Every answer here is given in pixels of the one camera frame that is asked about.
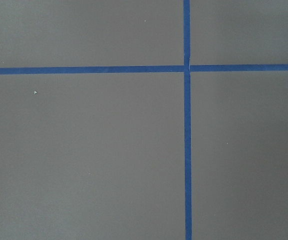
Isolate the crossing blue tape strip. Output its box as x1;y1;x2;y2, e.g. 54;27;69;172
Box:
0;64;288;75

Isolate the long blue tape strip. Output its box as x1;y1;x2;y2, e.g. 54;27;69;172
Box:
183;0;192;240

